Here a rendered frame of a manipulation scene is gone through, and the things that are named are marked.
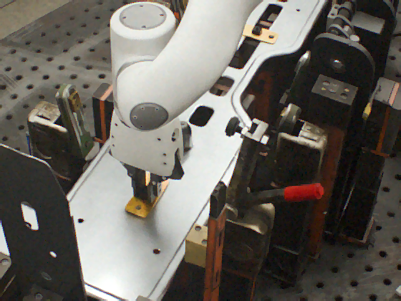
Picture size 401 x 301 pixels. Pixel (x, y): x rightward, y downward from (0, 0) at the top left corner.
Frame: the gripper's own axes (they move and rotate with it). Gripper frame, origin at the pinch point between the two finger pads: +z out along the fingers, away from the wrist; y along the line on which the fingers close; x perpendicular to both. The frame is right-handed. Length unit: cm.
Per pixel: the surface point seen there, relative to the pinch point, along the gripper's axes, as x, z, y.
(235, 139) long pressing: -17.6, 2.9, -7.3
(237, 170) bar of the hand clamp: 1.8, -11.6, -14.8
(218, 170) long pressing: -9.9, 3.0, -7.7
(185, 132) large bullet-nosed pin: -11.8, -0.9, -1.0
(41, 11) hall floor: -149, 102, 131
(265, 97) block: -45.1, 17.3, -3.4
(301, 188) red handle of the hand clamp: 0.3, -10.7, -23.7
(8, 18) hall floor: -140, 102, 142
